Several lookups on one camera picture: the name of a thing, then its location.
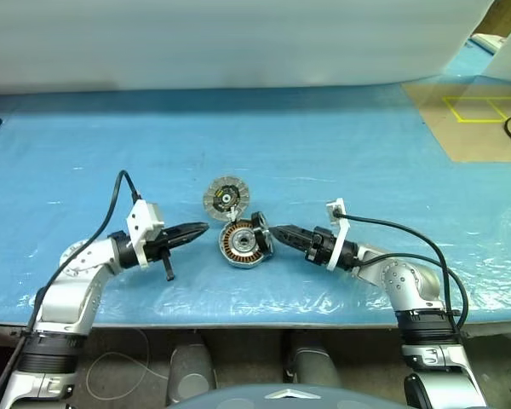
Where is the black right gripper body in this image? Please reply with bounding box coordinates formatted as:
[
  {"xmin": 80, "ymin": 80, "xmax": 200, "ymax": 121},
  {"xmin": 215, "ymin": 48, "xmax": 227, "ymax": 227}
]
[{"xmin": 305, "ymin": 228, "xmax": 336, "ymax": 266}]

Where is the brown cardboard sheet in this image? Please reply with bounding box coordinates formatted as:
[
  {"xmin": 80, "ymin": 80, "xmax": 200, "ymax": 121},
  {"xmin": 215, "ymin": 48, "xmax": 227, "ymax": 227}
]
[{"xmin": 402, "ymin": 81, "xmax": 511, "ymax": 164}]

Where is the grey robot torso cover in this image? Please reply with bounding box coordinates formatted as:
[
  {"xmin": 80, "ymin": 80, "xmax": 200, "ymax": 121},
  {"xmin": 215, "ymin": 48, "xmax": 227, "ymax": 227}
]
[{"xmin": 165, "ymin": 378, "xmax": 359, "ymax": 409}]

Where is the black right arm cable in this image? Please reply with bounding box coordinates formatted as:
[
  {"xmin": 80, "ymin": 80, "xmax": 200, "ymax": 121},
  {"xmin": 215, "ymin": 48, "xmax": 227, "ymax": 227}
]
[{"xmin": 334, "ymin": 210, "xmax": 469, "ymax": 337}]

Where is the round silver motor lid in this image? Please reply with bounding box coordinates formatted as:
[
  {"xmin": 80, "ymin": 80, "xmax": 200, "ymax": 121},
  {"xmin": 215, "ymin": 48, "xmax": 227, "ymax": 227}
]
[{"xmin": 203, "ymin": 174, "xmax": 252, "ymax": 222}]

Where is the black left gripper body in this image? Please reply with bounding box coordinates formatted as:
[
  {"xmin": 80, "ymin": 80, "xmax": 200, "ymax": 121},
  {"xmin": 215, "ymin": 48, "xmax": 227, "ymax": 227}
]
[{"xmin": 142, "ymin": 228, "xmax": 175, "ymax": 282}]

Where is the motor housing with copper windings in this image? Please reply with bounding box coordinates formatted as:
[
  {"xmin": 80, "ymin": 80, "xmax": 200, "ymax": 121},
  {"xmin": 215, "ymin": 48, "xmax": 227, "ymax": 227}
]
[{"xmin": 215, "ymin": 219, "xmax": 267, "ymax": 270}]

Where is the blue plastic table cover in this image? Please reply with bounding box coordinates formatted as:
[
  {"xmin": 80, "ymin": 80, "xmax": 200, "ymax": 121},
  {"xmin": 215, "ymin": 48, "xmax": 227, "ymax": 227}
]
[{"xmin": 0, "ymin": 80, "xmax": 511, "ymax": 327}]

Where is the white foam backdrop sheet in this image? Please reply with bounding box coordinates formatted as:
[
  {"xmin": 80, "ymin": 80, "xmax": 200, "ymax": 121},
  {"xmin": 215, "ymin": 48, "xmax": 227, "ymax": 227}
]
[{"xmin": 0, "ymin": 0, "xmax": 495, "ymax": 97}]

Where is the dark grey rounded shape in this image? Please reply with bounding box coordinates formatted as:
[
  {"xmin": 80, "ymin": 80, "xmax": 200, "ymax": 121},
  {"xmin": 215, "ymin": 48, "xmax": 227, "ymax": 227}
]
[
  {"xmin": 285, "ymin": 336, "xmax": 341, "ymax": 387},
  {"xmin": 166, "ymin": 336, "xmax": 217, "ymax": 406}
]

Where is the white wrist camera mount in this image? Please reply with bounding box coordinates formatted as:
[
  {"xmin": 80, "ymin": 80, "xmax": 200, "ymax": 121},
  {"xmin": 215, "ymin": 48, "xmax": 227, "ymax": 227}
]
[
  {"xmin": 126, "ymin": 199, "xmax": 166, "ymax": 270},
  {"xmin": 324, "ymin": 198, "xmax": 351, "ymax": 273}
]

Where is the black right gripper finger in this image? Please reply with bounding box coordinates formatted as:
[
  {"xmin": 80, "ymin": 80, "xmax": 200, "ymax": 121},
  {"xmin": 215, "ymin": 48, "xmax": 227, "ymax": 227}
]
[
  {"xmin": 268, "ymin": 224, "xmax": 315, "ymax": 243},
  {"xmin": 276, "ymin": 234, "xmax": 313, "ymax": 256}
]

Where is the white flat foam block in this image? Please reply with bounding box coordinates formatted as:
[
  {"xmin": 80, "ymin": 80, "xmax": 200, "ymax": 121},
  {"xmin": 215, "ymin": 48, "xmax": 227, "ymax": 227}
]
[{"xmin": 470, "ymin": 32, "xmax": 508, "ymax": 55}]

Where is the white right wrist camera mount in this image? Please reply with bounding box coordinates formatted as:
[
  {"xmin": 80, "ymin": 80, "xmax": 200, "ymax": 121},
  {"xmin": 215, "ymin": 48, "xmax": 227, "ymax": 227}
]
[{"xmin": 324, "ymin": 198, "xmax": 351, "ymax": 273}]

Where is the black-rimmed silver spoked rotor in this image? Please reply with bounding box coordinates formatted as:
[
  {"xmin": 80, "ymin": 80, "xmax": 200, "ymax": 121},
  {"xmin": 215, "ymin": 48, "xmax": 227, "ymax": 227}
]
[{"xmin": 250, "ymin": 211, "xmax": 274, "ymax": 262}]

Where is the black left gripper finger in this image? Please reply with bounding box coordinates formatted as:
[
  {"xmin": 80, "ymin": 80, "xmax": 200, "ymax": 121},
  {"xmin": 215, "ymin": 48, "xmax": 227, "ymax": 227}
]
[
  {"xmin": 168, "ymin": 222, "xmax": 210, "ymax": 239},
  {"xmin": 169, "ymin": 229, "xmax": 205, "ymax": 251}
]

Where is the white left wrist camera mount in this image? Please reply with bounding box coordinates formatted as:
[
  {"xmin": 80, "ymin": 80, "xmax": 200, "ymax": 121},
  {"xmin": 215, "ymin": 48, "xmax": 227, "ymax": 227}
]
[{"xmin": 126, "ymin": 199, "xmax": 166, "ymax": 270}]

